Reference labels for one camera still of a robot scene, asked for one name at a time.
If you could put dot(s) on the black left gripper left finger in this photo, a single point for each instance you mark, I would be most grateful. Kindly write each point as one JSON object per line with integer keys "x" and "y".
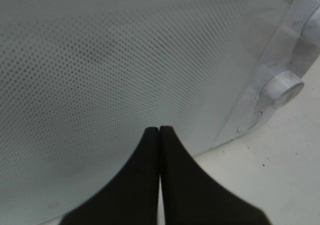
{"x": 131, "y": 197}

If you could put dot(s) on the white timer knob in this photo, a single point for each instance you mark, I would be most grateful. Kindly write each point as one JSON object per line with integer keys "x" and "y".
{"x": 281, "y": 89}

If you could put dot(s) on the round white door button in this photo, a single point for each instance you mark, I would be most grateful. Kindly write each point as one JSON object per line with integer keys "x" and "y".
{"x": 250, "y": 123}

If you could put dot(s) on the white microwave oven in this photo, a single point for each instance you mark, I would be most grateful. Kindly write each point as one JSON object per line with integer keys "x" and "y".
{"x": 280, "y": 36}

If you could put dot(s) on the white microwave door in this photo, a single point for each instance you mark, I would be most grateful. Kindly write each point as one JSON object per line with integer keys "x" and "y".
{"x": 80, "y": 80}

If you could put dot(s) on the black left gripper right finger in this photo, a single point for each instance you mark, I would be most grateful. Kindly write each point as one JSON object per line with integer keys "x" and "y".
{"x": 191, "y": 197}

